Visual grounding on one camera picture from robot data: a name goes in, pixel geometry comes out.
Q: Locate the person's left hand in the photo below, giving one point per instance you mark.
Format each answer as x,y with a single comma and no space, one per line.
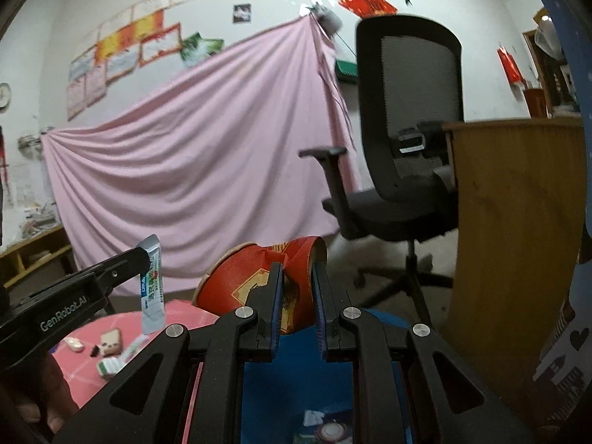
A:
41,393

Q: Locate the wooden desk panel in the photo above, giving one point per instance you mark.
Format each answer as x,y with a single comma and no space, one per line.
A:
518,240

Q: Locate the grey hanging cup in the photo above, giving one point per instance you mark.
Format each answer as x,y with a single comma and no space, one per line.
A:
330,21

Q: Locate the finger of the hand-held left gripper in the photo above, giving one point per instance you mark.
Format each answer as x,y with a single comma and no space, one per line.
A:
125,263

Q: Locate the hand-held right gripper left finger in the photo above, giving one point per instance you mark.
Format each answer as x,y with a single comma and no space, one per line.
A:
276,310

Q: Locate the black office chair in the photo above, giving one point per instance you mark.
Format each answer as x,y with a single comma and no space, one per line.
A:
416,101

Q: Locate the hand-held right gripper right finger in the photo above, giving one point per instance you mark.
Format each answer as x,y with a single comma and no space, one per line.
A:
319,314

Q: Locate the pink round container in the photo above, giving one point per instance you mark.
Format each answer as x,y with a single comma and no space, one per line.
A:
332,431

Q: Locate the wooden wall shelf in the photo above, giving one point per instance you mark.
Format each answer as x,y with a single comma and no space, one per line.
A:
41,252

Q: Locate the small brown box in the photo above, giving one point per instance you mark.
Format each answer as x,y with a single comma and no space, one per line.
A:
111,342

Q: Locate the red black hanging ornament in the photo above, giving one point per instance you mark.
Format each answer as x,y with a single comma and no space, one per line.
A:
2,171

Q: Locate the round wall clock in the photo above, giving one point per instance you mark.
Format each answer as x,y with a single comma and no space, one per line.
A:
3,95

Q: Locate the red hanging packet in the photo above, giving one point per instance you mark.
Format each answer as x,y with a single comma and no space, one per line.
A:
511,67

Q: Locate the stack of papers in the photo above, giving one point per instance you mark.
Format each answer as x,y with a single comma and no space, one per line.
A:
41,219

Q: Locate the small pink oval item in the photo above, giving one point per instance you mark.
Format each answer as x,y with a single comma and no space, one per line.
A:
74,344

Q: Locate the green white packet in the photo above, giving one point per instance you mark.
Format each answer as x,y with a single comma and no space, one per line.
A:
108,366

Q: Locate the blue plastic bucket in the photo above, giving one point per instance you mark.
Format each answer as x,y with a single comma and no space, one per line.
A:
296,379

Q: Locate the red paper wall poster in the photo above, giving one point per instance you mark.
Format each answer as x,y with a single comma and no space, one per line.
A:
367,0

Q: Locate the black white wall photo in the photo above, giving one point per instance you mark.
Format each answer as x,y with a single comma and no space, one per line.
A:
242,13

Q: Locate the group of wall certificates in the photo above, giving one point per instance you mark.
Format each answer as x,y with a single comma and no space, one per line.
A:
120,46

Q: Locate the green landscape photo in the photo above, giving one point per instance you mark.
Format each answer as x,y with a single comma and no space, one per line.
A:
213,48
190,48

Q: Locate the pink hanging sheet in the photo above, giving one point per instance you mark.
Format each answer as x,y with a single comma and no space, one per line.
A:
194,171

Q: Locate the green hanging bag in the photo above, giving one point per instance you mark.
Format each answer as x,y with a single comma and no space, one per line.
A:
347,70

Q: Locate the red paper bowl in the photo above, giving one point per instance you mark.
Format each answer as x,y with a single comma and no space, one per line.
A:
231,282

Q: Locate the silver toothpaste tube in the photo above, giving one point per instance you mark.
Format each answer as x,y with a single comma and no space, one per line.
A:
153,305

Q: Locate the wooden door frame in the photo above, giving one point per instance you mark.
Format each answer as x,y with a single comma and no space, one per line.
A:
532,64

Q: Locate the small black item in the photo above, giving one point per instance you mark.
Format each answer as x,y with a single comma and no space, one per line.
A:
95,350

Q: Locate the red box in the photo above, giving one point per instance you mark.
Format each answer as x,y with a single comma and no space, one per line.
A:
535,102

